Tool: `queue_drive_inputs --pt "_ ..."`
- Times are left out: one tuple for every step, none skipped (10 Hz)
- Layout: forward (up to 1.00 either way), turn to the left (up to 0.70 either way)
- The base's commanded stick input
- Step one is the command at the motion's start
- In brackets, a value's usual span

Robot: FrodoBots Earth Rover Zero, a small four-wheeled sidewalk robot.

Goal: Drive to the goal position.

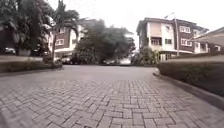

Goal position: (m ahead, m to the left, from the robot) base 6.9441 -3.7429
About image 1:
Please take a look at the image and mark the parked dark car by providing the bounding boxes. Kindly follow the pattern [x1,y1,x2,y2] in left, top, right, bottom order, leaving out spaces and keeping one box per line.
[60,55,81,66]

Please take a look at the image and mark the group of tall trees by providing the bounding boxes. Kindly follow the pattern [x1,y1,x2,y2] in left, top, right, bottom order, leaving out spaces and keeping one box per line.
[0,0,81,58]

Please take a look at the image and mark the red and white building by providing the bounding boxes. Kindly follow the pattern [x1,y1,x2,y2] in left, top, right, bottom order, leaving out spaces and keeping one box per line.
[46,23,88,59]

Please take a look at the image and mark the grey brick paved road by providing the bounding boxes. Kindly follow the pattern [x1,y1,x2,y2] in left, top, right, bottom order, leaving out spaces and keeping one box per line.
[0,64,224,128]

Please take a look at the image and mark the large dark green tree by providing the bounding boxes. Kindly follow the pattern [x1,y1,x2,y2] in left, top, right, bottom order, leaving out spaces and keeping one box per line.
[73,19,136,65]

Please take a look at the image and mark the trimmed green hedge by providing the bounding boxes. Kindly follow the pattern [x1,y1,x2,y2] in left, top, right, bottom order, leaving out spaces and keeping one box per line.
[156,54,224,98]

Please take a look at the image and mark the low-roofed building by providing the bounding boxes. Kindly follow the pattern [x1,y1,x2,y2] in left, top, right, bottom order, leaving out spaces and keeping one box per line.
[191,26,224,55]

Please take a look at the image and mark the grey concrete kerb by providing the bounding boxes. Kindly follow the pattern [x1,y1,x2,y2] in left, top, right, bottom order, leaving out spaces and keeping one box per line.
[152,71,224,112]

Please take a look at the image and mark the low green hedge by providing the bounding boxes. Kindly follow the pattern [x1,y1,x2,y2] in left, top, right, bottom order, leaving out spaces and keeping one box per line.
[0,59,64,74]

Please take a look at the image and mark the street lamp pole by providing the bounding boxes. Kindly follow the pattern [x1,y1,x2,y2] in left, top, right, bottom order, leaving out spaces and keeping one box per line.
[163,12,181,57]

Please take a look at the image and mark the cream and red building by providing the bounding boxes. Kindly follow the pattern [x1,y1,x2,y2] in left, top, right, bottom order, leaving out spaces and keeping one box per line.
[135,17,209,62]

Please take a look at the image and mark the green bush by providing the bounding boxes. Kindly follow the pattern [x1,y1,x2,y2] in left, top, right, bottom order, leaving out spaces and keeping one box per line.
[132,46,161,66]

